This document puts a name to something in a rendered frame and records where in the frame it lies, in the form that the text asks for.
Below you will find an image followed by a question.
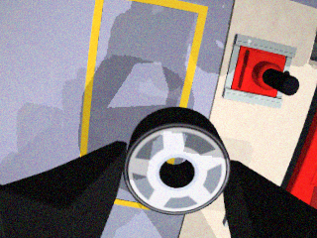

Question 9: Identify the yellow rectangular outline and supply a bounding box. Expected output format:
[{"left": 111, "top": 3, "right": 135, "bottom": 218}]
[{"left": 80, "top": 0, "right": 207, "bottom": 209}]

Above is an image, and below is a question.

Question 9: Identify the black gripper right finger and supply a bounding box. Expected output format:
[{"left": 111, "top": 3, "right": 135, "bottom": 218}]
[{"left": 223, "top": 160, "right": 317, "bottom": 238}]

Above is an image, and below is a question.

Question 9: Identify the black wheel with silver rim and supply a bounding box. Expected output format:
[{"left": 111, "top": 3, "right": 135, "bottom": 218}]
[{"left": 123, "top": 107, "right": 231, "bottom": 215}]

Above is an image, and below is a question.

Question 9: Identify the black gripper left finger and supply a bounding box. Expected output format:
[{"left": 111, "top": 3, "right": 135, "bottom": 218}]
[{"left": 0, "top": 140, "right": 127, "bottom": 238}]

